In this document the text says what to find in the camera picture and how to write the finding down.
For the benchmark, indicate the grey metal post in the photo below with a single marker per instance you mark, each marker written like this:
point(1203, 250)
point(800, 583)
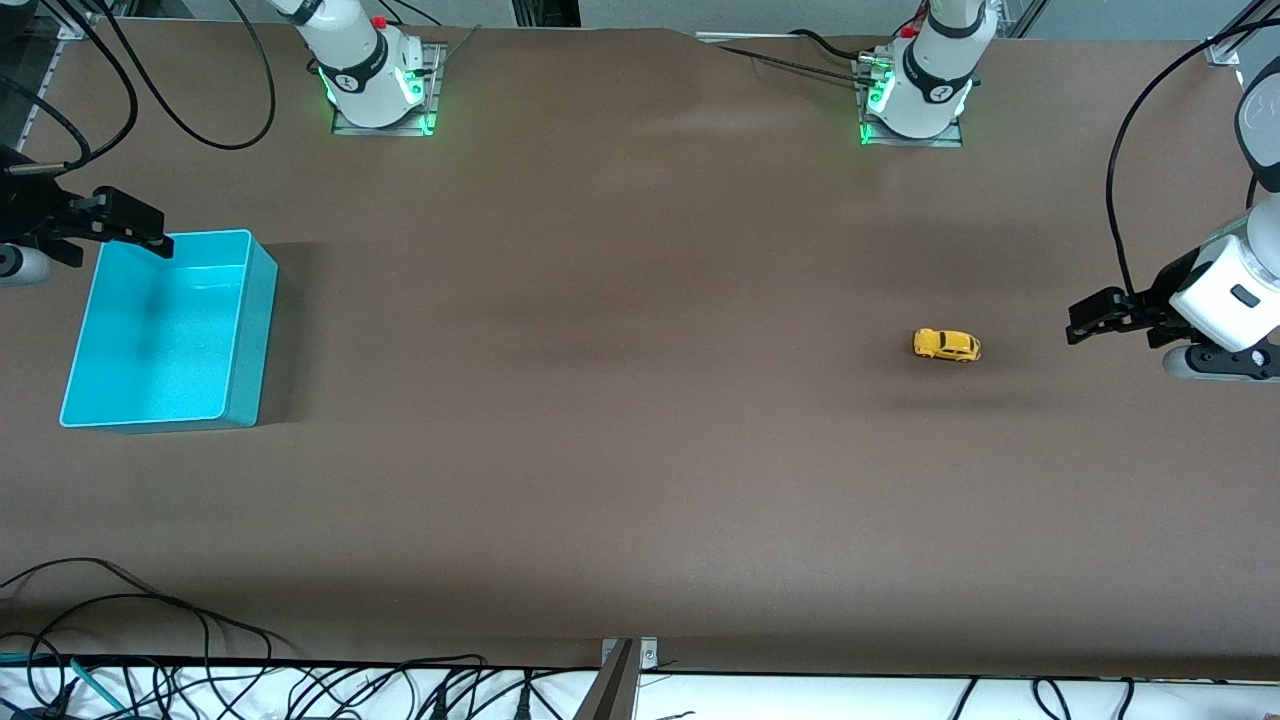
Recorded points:
point(612, 695)

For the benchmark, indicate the silver table edge bracket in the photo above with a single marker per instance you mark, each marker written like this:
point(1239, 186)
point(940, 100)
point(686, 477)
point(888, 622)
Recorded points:
point(650, 655)

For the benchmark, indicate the small aluminium corner bracket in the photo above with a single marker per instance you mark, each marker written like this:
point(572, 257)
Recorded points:
point(1225, 52)

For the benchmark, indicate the aluminium frame rail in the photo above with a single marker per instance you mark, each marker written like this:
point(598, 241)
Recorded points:
point(30, 125)

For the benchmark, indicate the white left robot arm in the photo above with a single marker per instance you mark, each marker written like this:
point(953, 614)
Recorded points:
point(940, 70)

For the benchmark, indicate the yellow beetle toy car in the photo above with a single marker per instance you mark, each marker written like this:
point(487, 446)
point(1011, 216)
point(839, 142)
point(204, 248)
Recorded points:
point(945, 344)

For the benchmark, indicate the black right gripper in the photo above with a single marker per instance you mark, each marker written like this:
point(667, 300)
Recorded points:
point(30, 212)

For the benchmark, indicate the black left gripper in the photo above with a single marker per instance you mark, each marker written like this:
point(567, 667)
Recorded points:
point(1158, 291)

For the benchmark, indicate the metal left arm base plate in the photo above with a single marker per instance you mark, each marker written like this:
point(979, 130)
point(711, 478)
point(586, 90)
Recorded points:
point(940, 142)

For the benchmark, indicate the black power plug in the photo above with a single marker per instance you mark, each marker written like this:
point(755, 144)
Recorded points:
point(437, 702)
point(525, 700)

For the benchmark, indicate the turquoise plastic bin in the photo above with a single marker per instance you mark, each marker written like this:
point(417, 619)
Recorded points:
point(160, 340)

